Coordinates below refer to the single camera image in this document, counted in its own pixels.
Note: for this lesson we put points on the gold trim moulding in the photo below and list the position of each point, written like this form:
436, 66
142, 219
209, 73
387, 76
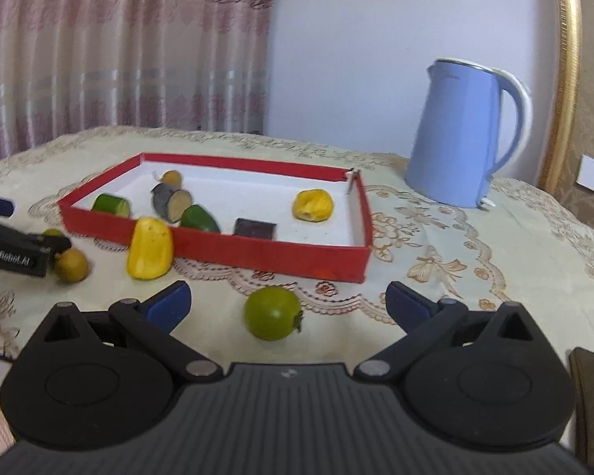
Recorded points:
567, 59

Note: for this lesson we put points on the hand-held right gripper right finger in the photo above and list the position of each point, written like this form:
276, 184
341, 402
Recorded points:
406, 307

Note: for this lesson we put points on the green cucumber piece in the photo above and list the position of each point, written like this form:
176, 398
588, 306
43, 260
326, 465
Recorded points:
110, 204
200, 218

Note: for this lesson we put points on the cream embroidered tablecloth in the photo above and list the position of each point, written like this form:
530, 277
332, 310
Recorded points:
475, 267

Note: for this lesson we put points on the dark brown chocolate block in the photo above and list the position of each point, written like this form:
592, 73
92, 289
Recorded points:
255, 228

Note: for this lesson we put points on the blue electric kettle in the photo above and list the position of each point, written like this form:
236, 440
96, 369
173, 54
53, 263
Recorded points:
450, 138

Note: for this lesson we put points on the green tomato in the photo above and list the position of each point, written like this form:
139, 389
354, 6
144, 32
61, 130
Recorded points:
271, 312

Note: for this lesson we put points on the yellow bell pepper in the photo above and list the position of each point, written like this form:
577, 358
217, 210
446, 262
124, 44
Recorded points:
150, 250

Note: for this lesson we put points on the pink patterned curtain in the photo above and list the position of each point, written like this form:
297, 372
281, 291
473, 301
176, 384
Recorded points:
104, 49

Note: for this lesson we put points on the dark eggplant piece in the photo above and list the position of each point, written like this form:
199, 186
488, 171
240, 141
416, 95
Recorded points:
168, 200

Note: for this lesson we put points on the small round yellow-green fruit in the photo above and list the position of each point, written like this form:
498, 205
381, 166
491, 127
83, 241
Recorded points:
72, 266
172, 178
52, 232

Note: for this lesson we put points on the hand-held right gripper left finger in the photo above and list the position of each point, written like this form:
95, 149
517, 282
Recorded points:
171, 307

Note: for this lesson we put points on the yellow lumpy fruit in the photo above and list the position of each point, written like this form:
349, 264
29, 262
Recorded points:
313, 205

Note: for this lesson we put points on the red shallow box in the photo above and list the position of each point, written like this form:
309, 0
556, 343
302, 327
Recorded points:
277, 198

